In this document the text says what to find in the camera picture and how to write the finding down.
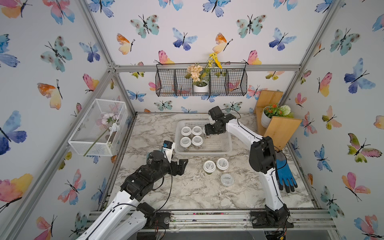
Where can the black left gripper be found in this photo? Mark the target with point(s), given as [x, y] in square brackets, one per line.
[180, 168]

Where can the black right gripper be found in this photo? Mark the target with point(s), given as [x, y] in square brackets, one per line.
[207, 129]

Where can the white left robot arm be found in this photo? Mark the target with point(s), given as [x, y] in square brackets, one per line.
[120, 210]

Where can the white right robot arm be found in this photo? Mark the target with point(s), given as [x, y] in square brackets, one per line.
[262, 159]

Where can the white plastic perforated basket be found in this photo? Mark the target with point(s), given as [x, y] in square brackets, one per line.
[214, 145]

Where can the yogurt cup without cap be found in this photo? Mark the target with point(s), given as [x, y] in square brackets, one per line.
[227, 180]

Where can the white pot beige flowers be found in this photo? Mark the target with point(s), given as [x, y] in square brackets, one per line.
[201, 74]

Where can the wooden corner shelf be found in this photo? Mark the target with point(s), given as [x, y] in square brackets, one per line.
[280, 129]

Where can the white pot green plant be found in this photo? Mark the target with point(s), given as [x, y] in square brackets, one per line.
[275, 110]

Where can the blue black work glove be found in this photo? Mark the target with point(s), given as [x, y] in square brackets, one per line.
[285, 177]

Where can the pink artificial flower stem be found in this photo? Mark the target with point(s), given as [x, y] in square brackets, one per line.
[102, 144]

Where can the black wire wall basket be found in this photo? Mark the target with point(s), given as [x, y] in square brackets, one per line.
[178, 80]

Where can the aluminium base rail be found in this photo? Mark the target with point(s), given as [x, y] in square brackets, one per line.
[229, 220]

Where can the white wire mesh box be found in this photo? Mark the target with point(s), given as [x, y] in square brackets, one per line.
[89, 127]

